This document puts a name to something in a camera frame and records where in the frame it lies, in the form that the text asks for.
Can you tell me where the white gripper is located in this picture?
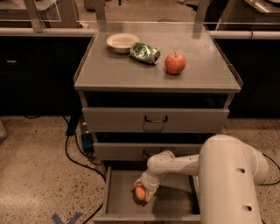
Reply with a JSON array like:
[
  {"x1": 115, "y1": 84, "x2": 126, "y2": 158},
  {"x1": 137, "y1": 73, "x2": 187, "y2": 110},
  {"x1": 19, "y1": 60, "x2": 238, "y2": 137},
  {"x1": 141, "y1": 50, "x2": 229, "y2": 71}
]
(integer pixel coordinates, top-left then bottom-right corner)
[{"x1": 134, "y1": 170, "x2": 160, "y2": 202}]

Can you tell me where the orange fruit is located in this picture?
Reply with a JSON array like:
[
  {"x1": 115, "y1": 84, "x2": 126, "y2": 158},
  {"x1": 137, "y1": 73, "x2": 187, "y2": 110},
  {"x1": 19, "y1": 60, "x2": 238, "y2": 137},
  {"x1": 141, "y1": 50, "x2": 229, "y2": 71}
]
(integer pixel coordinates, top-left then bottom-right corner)
[{"x1": 135, "y1": 185, "x2": 145, "y2": 201}]

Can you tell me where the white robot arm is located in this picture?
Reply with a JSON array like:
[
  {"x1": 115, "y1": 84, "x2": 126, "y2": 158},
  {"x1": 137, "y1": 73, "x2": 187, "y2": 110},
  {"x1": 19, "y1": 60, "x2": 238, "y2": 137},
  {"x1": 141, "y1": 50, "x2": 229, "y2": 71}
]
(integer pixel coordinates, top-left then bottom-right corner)
[{"x1": 134, "y1": 135, "x2": 269, "y2": 224}]

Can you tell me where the bottom grey drawer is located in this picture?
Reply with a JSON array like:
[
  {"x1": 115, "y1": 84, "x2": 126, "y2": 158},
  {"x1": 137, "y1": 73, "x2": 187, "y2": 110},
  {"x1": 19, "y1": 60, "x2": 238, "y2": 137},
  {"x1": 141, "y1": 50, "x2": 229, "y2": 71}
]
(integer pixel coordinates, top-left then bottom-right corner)
[{"x1": 94, "y1": 167, "x2": 200, "y2": 224}]

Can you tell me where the grey drawer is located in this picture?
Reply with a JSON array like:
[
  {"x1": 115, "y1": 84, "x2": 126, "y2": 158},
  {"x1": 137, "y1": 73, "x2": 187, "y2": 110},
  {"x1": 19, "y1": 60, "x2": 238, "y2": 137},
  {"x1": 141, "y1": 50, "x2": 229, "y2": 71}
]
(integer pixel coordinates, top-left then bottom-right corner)
[
  {"x1": 83, "y1": 108, "x2": 229, "y2": 133},
  {"x1": 94, "y1": 143, "x2": 202, "y2": 161},
  {"x1": 94, "y1": 167, "x2": 200, "y2": 224}
]

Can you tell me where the middle grey drawer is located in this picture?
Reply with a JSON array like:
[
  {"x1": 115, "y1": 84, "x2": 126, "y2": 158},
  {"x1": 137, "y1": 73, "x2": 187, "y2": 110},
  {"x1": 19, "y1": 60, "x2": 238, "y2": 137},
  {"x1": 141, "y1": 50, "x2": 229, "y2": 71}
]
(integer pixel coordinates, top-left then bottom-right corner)
[{"x1": 94, "y1": 143, "x2": 202, "y2": 161}]

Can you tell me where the grey drawer cabinet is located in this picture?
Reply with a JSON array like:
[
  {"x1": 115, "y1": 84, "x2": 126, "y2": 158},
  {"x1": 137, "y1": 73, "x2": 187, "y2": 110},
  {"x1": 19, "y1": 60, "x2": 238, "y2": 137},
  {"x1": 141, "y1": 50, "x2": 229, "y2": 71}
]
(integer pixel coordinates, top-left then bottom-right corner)
[{"x1": 74, "y1": 22, "x2": 242, "y2": 170}]

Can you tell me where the top grey drawer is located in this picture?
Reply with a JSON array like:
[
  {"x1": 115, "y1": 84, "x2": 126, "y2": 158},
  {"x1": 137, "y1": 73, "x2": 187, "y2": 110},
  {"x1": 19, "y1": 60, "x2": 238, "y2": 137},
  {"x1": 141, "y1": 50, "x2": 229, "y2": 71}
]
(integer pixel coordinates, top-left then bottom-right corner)
[{"x1": 83, "y1": 108, "x2": 229, "y2": 133}]

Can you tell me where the blue power box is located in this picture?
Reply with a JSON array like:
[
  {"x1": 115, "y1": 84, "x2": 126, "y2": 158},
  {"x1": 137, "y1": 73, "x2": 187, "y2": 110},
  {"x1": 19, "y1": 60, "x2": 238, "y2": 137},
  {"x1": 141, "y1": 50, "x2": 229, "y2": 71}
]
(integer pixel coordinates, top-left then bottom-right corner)
[{"x1": 80, "y1": 122, "x2": 94, "y2": 153}]

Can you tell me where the red apple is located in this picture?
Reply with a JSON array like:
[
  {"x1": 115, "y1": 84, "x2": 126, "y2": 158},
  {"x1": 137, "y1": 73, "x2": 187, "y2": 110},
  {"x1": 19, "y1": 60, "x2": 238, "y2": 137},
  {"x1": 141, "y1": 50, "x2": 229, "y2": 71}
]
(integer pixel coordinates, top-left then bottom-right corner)
[{"x1": 164, "y1": 52, "x2": 186, "y2": 75}]

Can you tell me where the crushed green can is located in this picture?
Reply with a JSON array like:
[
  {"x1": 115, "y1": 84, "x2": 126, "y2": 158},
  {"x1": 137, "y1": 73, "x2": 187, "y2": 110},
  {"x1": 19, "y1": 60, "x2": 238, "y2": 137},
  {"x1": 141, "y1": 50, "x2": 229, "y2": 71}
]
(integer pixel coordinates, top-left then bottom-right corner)
[{"x1": 129, "y1": 42, "x2": 160, "y2": 65}]

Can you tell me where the white bowl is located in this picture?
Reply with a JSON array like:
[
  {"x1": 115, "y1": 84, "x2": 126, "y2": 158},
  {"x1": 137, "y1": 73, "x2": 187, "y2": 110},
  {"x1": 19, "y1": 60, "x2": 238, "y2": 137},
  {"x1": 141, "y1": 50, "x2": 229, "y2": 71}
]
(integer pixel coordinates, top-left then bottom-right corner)
[{"x1": 107, "y1": 33, "x2": 140, "y2": 53}]

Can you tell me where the black cable left floor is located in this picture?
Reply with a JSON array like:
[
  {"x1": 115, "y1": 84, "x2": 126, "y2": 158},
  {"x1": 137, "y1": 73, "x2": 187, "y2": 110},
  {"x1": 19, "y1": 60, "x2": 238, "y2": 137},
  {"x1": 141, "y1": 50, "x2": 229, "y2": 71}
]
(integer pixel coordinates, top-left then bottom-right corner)
[{"x1": 22, "y1": 114, "x2": 107, "y2": 224}]

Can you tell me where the black cable floor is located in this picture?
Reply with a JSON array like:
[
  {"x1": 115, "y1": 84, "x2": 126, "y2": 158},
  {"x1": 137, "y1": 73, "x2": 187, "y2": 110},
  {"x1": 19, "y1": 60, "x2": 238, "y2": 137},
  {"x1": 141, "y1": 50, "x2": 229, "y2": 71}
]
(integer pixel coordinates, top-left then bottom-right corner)
[
  {"x1": 256, "y1": 152, "x2": 280, "y2": 186},
  {"x1": 22, "y1": 114, "x2": 107, "y2": 224}
]

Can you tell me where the black cable right floor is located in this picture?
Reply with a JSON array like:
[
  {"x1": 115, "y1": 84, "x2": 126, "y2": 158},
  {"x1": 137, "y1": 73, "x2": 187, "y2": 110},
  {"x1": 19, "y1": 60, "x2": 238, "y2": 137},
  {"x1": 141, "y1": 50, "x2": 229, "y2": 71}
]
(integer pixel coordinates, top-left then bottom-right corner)
[{"x1": 256, "y1": 152, "x2": 280, "y2": 186}]

